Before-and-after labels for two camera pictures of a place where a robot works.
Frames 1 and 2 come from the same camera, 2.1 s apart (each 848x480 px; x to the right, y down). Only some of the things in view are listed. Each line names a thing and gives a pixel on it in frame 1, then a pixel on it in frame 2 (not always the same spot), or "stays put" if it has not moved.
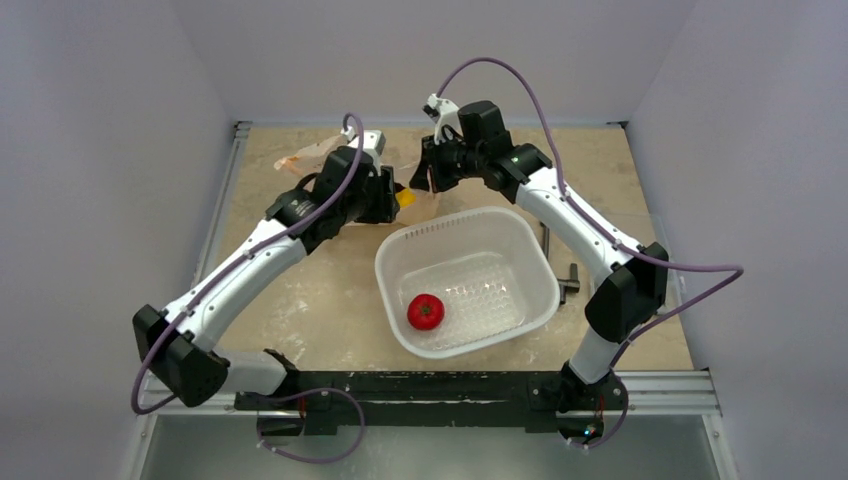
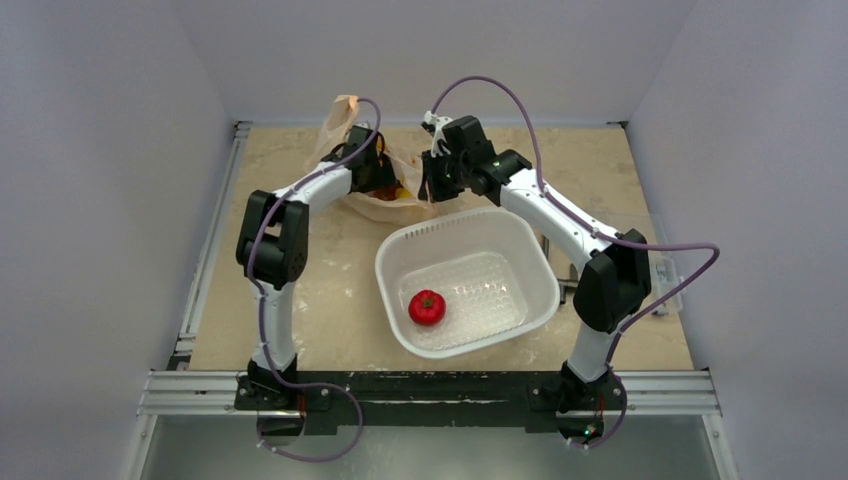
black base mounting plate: x=306 y=400 stays put
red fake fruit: x=425 y=312 stays put
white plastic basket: x=487 y=265 stays put
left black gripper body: x=377 y=199 -> x=379 y=174
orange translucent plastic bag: x=311 y=154 -> x=403 y=211
